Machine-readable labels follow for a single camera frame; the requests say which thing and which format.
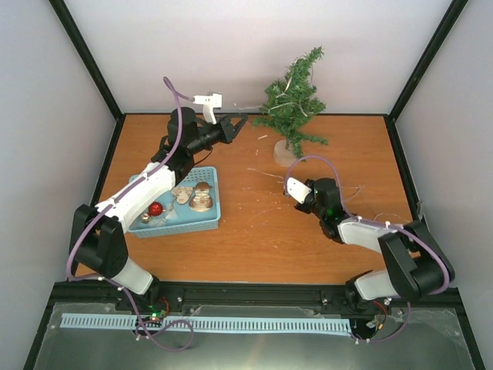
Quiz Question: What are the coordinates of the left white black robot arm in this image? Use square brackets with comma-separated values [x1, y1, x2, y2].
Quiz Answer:
[66, 107, 248, 311]

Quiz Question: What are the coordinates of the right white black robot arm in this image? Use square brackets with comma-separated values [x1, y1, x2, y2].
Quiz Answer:
[286, 177, 455, 311]

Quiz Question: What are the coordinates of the small green christmas tree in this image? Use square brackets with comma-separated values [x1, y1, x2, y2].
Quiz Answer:
[253, 46, 328, 167]

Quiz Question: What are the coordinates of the snowman ornament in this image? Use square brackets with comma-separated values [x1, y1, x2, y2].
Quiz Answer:
[189, 182, 213, 212]

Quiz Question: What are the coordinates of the beige wooden heart ornament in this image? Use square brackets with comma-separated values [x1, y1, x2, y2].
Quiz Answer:
[171, 187, 193, 205]

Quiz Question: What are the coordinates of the blue plastic basket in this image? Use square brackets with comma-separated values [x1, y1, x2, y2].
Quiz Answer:
[129, 166, 221, 238]

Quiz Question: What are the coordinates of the red ball ornament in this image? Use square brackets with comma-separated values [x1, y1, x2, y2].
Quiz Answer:
[148, 201, 166, 217]

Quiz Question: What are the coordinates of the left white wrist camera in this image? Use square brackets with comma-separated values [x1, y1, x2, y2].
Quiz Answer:
[193, 92, 223, 125]

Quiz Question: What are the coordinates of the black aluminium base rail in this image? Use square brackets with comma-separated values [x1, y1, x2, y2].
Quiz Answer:
[49, 280, 459, 321]

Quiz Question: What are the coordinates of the purple floor cable loop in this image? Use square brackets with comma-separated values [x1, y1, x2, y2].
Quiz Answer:
[130, 298, 196, 352]

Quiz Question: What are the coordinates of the light blue cable duct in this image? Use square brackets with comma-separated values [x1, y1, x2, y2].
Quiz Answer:
[59, 313, 351, 336]

